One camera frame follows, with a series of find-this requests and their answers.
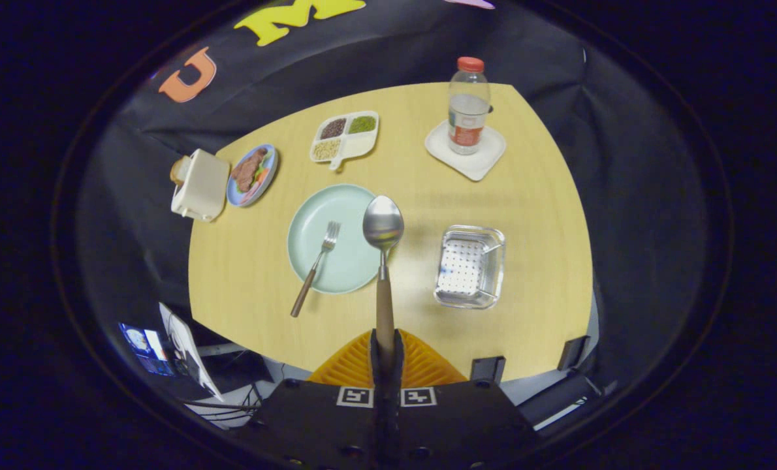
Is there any wooden-handled metal fork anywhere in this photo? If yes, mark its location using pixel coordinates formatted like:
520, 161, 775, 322
290, 221, 341, 319

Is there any light green plate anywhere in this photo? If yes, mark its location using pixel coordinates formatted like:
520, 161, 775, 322
287, 183, 389, 295

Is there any black table clamp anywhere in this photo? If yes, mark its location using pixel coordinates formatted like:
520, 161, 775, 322
470, 356, 507, 384
557, 336, 590, 371

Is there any white square coaster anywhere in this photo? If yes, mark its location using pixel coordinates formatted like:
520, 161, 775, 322
424, 121, 507, 182

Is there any small blue plate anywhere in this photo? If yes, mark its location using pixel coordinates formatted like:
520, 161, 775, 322
226, 144, 278, 208

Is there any white toaster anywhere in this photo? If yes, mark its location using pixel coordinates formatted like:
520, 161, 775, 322
170, 149, 231, 223

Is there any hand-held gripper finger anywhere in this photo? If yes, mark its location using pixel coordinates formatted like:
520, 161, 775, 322
248, 330, 389, 470
388, 330, 536, 470

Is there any blue lit screen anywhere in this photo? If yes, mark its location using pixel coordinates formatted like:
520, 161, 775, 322
118, 322, 177, 377

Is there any white divided bean dish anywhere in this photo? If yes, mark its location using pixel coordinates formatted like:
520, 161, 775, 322
309, 111, 380, 172

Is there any black chair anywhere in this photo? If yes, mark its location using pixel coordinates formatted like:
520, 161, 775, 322
516, 372, 601, 428

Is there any metal drain basket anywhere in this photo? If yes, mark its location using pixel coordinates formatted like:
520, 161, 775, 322
434, 225, 506, 309

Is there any clear red-capped plastic bottle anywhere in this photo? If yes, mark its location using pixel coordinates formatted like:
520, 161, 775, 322
447, 57, 492, 156

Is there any wooden-handled metal spoon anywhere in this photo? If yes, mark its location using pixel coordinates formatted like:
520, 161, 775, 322
362, 195, 405, 356

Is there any meat and vegetable food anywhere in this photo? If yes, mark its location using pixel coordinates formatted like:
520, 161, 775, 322
230, 147, 270, 200

